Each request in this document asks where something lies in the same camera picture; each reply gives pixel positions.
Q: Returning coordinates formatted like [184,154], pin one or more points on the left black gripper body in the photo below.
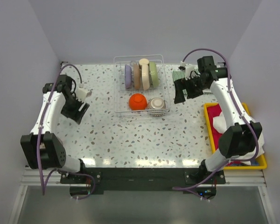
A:
[71,108]

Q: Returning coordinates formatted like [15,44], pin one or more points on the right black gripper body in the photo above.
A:
[194,87]

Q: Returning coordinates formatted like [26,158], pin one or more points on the patterned round bowl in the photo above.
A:
[156,107]

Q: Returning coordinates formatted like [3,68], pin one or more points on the green square panda plate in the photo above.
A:
[154,74]

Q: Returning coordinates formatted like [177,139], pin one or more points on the cream square panda plate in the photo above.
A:
[145,77]

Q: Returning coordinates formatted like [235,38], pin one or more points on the white wire dish rack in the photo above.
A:
[122,94]

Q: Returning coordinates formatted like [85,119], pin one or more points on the cream steel-lined cup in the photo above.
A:
[142,62]

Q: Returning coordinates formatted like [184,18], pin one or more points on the orange round bowl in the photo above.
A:
[137,102]

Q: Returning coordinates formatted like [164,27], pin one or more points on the brown square panda plate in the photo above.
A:
[136,76]

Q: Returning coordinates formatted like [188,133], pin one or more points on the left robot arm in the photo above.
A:
[42,144]

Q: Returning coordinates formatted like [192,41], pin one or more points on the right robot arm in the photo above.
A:
[240,141]

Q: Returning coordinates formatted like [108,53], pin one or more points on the green striped cloth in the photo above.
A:
[179,74]

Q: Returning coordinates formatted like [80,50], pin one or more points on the magenta cloth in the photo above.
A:
[214,110]

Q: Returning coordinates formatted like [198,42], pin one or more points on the white towel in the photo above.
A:
[251,154]

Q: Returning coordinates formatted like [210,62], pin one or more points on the yellow plastic bin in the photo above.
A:
[261,160]

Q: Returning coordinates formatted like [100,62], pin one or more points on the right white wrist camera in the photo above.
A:
[187,68]

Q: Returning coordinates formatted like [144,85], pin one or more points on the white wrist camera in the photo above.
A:
[187,68]
[82,93]

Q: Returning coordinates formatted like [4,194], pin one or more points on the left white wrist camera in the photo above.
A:
[82,93]

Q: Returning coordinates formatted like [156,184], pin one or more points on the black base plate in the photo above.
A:
[97,181]

